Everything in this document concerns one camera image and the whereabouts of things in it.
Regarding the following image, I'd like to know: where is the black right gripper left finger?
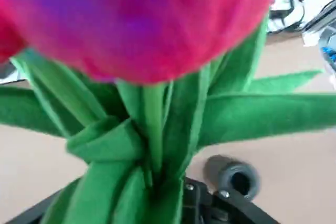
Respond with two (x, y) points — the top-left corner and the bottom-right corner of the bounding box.
(5, 191), (58, 224)

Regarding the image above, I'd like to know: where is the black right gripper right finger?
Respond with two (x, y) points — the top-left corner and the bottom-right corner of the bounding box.
(183, 176), (279, 224)

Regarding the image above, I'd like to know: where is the black ribbed vase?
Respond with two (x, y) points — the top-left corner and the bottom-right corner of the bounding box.
(206, 155), (261, 200)

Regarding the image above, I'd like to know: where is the red tulip bouquet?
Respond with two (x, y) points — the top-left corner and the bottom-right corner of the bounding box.
(0, 0), (336, 224)

